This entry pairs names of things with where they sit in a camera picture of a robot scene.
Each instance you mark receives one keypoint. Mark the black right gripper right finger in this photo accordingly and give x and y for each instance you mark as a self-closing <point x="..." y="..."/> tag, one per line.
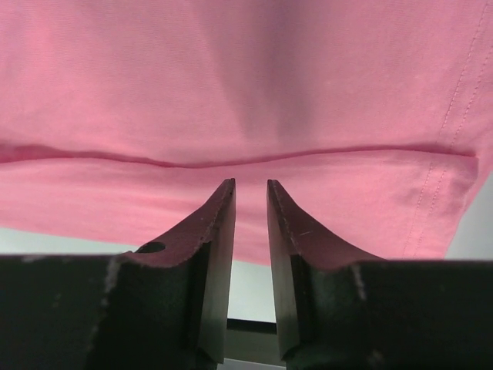
<point x="339" y="307"/>

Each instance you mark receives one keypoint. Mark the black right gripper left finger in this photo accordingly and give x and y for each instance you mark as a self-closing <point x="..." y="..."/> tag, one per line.
<point x="163" y="306"/>

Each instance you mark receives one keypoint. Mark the pink t shirt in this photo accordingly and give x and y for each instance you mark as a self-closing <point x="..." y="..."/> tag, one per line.
<point x="119" y="118"/>

